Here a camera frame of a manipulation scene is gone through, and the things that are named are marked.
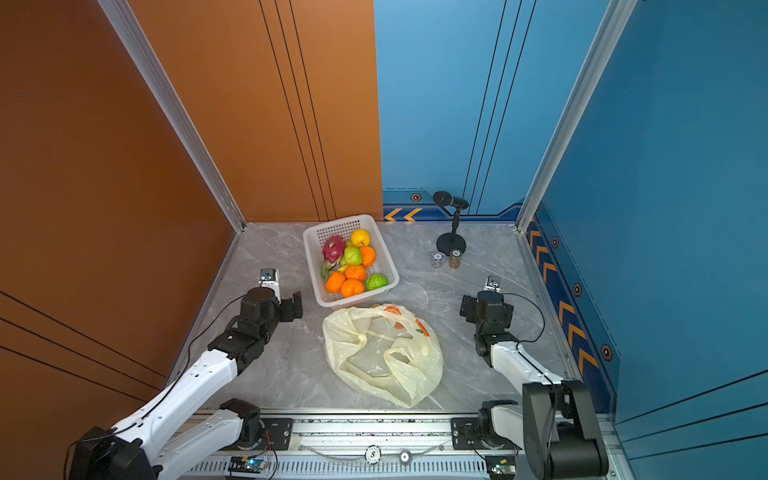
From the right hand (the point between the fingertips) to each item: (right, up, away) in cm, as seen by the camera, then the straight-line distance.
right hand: (482, 299), depth 90 cm
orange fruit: (-36, +13, +13) cm, 40 cm away
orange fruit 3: (-46, +5, +5) cm, 47 cm away
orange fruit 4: (-40, +3, +4) cm, 41 cm away
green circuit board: (-62, -36, -20) cm, 75 cm away
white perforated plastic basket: (-56, +19, +18) cm, 62 cm away
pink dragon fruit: (-48, +15, +12) cm, 52 cm away
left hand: (-58, +4, -7) cm, 59 cm away
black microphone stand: (-6, +19, +22) cm, 29 cm away
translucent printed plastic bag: (-29, -11, -14) cm, 34 cm away
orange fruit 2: (-40, +8, +9) cm, 42 cm away
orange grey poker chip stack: (-6, +12, +12) cm, 18 cm away
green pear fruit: (-40, +13, +6) cm, 43 cm away
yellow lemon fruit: (-39, +19, +17) cm, 47 cm away
